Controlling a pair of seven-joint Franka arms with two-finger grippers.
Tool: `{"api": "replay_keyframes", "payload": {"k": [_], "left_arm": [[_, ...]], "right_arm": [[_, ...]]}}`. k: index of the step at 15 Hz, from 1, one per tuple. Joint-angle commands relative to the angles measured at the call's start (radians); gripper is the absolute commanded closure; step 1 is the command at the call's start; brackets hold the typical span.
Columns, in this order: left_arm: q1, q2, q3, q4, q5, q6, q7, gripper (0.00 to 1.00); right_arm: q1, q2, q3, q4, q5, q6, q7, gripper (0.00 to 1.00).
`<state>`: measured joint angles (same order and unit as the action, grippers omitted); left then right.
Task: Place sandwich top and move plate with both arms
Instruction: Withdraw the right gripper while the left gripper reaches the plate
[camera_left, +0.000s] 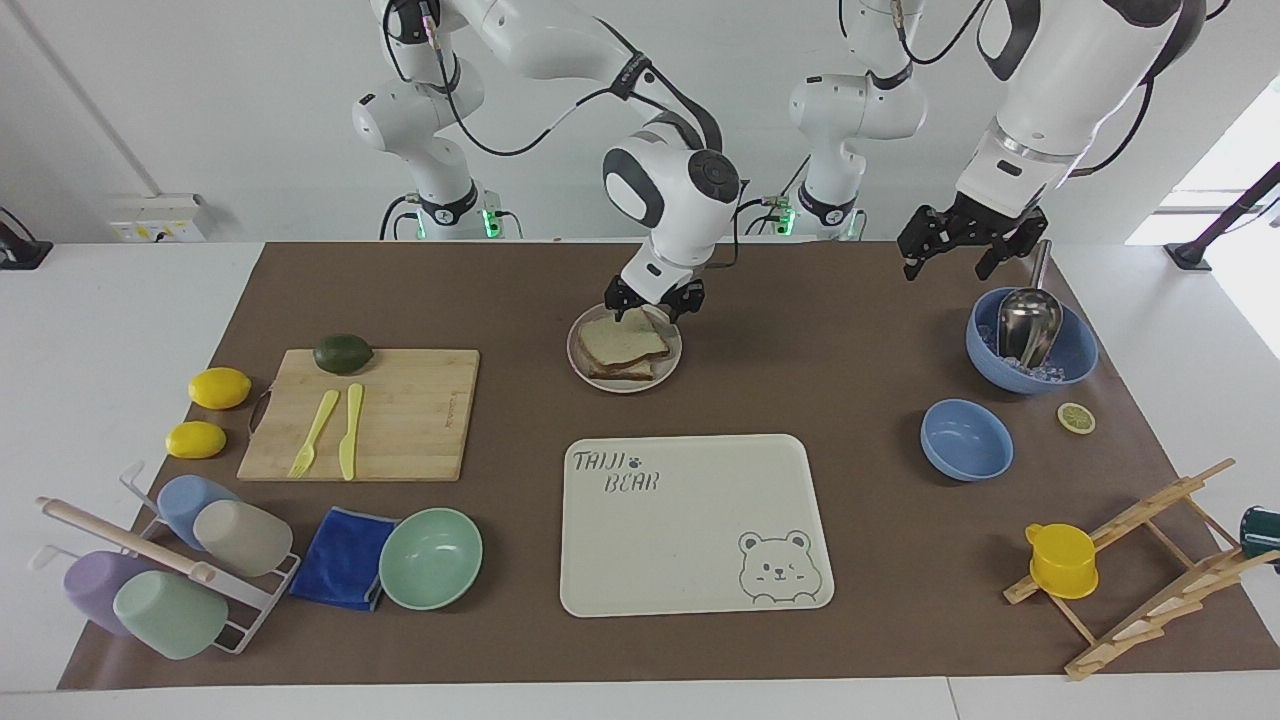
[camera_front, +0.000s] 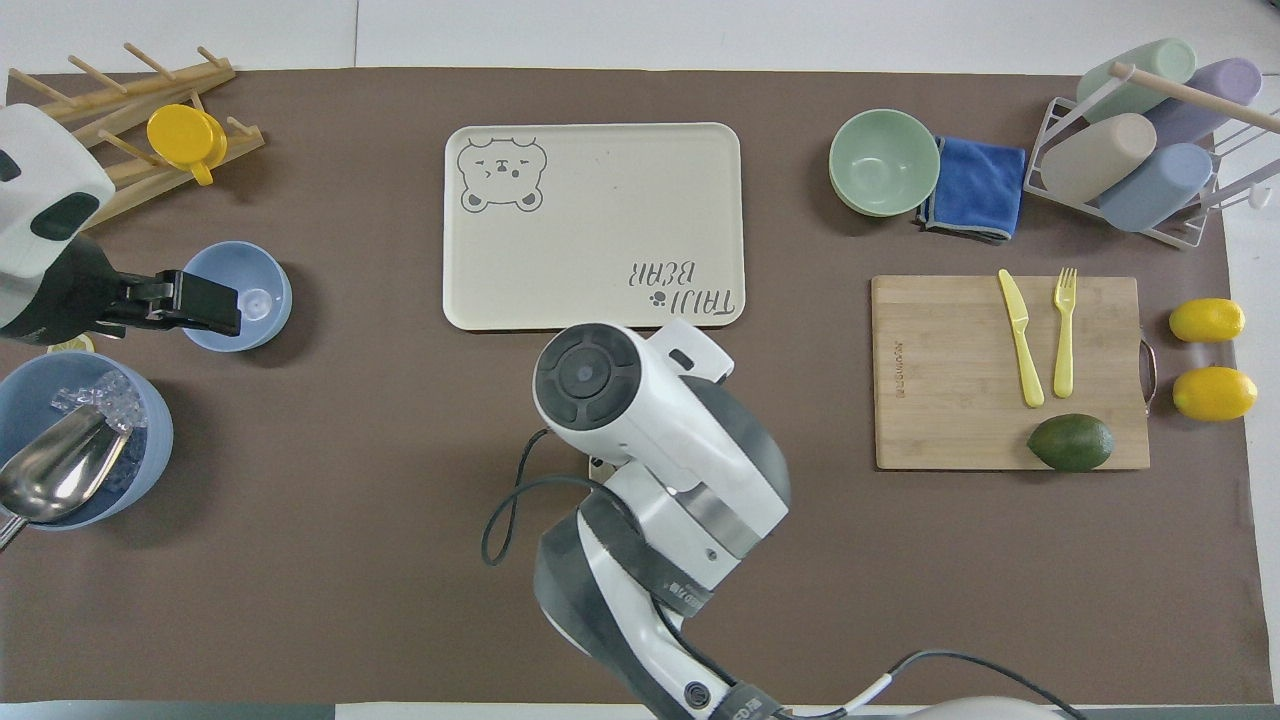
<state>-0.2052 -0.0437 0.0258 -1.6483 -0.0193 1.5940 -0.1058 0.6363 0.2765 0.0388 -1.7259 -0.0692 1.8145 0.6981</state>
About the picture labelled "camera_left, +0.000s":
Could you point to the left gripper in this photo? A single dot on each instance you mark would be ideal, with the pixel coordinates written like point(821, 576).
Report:
point(985, 222)

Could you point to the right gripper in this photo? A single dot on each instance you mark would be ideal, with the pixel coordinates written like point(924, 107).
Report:
point(660, 296)

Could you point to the toast bread slice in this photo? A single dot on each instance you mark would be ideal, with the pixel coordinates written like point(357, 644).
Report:
point(625, 371)
point(620, 342)

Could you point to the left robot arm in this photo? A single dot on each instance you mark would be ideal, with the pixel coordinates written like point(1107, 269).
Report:
point(1070, 70)

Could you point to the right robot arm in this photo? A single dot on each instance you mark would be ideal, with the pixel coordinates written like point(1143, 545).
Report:
point(530, 40)

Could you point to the round beige plate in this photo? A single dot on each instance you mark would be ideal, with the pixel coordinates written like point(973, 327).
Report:
point(590, 375)

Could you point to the metal scoop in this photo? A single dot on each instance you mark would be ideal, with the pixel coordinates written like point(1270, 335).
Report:
point(1030, 320)

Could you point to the large blue bowl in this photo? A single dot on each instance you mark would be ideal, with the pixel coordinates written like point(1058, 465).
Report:
point(1078, 350)

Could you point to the small blue bowl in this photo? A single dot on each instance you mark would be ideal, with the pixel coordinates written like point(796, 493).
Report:
point(965, 440)

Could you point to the lemon slice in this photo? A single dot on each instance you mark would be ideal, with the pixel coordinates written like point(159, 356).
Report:
point(1077, 418)

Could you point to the cream tray with bear print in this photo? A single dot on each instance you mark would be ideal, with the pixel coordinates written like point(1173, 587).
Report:
point(660, 540)

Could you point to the black stand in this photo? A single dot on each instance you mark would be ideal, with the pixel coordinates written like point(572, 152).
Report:
point(20, 252)
point(1225, 222)

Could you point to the wooden cutting board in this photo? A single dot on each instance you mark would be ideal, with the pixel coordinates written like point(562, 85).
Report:
point(410, 420)

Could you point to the dark green avocado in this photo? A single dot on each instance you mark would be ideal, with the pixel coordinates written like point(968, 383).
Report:
point(343, 354)

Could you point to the yellow plastic knife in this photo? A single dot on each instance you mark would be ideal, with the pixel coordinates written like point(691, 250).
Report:
point(350, 440)

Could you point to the mint green bowl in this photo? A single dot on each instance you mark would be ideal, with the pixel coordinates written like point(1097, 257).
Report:
point(430, 560)

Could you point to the yellow plastic fork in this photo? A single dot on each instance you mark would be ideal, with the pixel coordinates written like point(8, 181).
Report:
point(318, 425)

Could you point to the blue cloth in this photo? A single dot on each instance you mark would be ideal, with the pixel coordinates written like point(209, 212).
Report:
point(340, 560)

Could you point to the wooden dish rack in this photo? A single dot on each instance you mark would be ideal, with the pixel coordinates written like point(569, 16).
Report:
point(1150, 610)

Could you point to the dark green cup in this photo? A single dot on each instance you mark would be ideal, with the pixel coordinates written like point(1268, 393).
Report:
point(1263, 532)

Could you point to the yellow lemon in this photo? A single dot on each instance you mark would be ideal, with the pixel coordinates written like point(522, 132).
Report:
point(220, 388)
point(196, 440)

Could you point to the beige cup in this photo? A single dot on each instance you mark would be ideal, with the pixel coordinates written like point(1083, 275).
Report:
point(245, 538)

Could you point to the light blue cup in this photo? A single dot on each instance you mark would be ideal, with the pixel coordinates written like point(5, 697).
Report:
point(185, 500)

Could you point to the mint green cup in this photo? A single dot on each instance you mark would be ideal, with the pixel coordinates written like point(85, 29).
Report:
point(170, 615)

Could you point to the purple cup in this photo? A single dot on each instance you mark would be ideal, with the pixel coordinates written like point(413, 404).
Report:
point(95, 590)

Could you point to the white wall socket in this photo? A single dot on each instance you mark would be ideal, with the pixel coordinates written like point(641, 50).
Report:
point(160, 222)

